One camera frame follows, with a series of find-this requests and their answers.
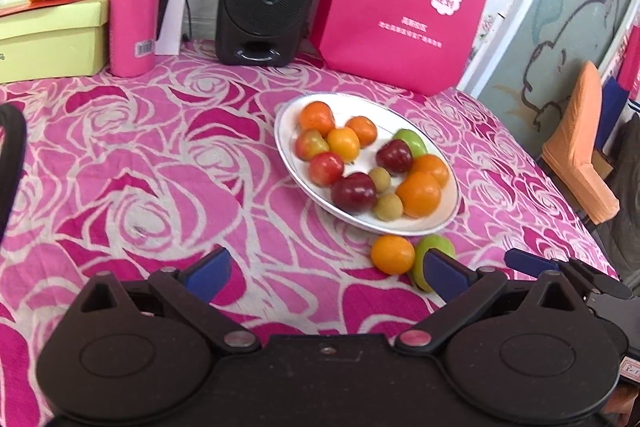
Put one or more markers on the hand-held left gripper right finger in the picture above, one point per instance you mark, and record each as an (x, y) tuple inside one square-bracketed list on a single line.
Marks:
[(445, 274)]

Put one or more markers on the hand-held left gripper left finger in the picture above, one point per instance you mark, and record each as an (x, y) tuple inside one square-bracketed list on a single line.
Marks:
[(210, 269)]

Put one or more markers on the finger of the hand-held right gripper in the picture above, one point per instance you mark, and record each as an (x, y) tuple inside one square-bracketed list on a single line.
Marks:
[(530, 262)]

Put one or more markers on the small orange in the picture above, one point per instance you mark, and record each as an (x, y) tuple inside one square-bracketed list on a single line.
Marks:
[(393, 254)]

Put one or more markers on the large orange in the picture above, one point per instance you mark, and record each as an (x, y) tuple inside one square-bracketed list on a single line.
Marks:
[(419, 193)]

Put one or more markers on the small yellow-green fruit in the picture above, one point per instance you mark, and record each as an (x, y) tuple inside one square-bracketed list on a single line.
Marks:
[(388, 206), (380, 177)]

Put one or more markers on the white plate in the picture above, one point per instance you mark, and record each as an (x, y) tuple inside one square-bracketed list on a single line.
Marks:
[(360, 212)]

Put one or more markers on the dark red plum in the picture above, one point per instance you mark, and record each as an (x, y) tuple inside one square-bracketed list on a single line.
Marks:
[(354, 192)]

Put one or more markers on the dark red apple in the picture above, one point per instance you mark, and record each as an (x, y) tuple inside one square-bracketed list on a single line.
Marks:
[(394, 156)]

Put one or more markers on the bright red apple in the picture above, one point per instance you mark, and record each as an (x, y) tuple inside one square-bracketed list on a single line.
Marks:
[(326, 167)]

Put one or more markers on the red and green apple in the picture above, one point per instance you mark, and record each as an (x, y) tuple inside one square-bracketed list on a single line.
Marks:
[(311, 143)]

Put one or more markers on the yellow-orange citrus fruit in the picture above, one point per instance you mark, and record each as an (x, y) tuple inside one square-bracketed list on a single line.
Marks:
[(343, 143)]

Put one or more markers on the orange chair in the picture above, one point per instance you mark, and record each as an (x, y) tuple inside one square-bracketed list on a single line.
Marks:
[(580, 147)]

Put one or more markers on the pink rose tablecloth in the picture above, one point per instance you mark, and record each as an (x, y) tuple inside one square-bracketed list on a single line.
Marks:
[(150, 157)]

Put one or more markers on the white product box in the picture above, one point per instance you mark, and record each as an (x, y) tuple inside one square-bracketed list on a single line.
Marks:
[(172, 27)]

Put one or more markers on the pink tote bag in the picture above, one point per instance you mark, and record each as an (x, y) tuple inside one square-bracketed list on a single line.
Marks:
[(410, 7)]

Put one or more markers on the green shoe box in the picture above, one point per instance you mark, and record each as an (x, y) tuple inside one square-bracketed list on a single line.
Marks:
[(50, 44)]

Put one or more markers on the red flat folder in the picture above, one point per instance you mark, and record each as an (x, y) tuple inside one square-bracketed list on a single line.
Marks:
[(45, 6)]

